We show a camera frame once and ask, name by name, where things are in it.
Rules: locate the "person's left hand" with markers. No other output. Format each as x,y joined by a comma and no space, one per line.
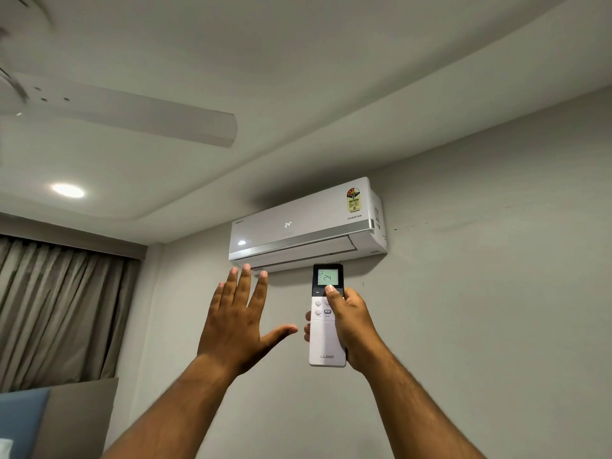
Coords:
234,334

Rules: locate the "person's right hand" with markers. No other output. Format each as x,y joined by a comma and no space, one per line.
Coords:
356,332

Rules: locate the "person's left thumb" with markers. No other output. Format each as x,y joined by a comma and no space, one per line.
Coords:
279,337

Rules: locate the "person's right thumb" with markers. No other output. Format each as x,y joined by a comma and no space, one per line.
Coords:
334,305

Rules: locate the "person's left middle finger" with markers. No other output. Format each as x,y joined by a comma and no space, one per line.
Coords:
244,291

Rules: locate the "person's left little finger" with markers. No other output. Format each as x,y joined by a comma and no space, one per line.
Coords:
215,303

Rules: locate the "white and black remote control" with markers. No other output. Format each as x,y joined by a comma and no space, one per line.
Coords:
326,346

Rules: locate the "person's left forearm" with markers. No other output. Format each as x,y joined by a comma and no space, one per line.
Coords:
177,411

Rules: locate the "person's right forearm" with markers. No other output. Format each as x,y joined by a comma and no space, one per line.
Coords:
416,411

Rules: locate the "colourful rating sticker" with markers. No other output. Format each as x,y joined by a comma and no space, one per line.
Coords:
354,199

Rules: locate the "grey pleated curtain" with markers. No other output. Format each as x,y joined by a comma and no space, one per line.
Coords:
62,310

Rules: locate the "grey curtain pelmet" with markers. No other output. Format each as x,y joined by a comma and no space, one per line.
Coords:
71,234

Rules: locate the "beige padded headboard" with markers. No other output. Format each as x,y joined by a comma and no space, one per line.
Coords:
79,420

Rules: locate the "round recessed ceiling light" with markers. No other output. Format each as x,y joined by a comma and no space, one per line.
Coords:
67,190

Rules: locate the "white ceiling fan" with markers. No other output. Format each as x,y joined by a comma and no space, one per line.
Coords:
119,109

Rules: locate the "blue pillow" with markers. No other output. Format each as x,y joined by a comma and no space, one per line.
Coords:
21,423

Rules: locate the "white bedding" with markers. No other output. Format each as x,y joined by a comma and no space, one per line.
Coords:
5,450

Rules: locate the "white wall air conditioner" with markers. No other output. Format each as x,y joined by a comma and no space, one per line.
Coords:
306,229

